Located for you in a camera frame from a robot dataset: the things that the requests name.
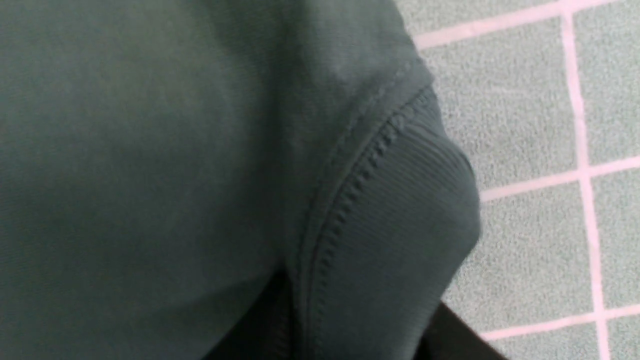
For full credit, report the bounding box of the green long-sleeve top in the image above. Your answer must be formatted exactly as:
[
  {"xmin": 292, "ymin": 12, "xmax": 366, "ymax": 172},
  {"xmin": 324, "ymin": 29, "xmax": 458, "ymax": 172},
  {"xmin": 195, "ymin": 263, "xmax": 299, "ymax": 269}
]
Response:
[{"xmin": 0, "ymin": 0, "xmax": 481, "ymax": 360}]

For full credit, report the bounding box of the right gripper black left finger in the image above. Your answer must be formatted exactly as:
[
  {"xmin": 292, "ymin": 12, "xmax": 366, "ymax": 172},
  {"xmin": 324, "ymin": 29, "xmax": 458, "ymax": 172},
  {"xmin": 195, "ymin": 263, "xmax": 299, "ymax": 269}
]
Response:
[{"xmin": 205, "ymin": 271, "xmax": 296, "ymax": 360}]

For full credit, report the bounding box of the green checked tablecloth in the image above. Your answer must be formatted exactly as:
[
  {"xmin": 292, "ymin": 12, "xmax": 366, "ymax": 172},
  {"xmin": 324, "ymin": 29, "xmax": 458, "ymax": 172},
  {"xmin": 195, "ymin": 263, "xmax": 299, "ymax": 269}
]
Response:
[{"xmin": 397, "ymin": 0, "xmax": 640, "ymax": 360}]

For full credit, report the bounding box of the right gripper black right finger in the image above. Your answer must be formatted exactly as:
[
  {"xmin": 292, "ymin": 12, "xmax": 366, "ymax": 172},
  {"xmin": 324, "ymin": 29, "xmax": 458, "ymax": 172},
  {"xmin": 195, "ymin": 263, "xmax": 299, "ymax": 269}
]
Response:
[{"xmin": 417, "ymin": 301, "xmax": 506, "ymax": 360}]

